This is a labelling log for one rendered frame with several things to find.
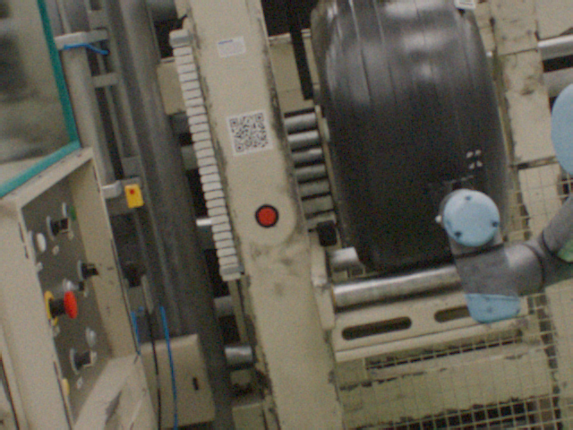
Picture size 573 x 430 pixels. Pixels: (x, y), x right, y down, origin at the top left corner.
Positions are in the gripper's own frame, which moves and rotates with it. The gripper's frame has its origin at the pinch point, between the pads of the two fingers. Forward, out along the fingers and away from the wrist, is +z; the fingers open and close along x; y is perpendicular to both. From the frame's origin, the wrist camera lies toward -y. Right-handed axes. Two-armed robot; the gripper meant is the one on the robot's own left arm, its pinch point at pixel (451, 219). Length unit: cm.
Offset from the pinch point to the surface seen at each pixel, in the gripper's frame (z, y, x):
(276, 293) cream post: 18.2, -8.8, 33.6
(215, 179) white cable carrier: 16.5, 14.5, 40.4
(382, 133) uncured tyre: -4.4, 16.7, 9.1
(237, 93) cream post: 13.6, 29.2, 32.9
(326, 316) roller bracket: 7.3, -13.5, 24.7
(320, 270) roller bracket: 12.9, -5.7, 24.4
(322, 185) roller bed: 57, 8, 22
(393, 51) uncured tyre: -1.5, 30.0, 4.5
